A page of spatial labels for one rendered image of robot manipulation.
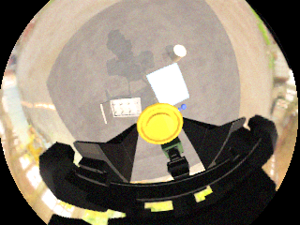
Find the yellow plate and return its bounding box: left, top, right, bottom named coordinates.
left=136, top=102, right=183, bottom=143

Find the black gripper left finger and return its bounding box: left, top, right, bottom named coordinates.
left=73, top=124, right=139, bottom=183

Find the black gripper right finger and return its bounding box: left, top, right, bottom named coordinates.
left=181, top=117, right=247, bottom=169

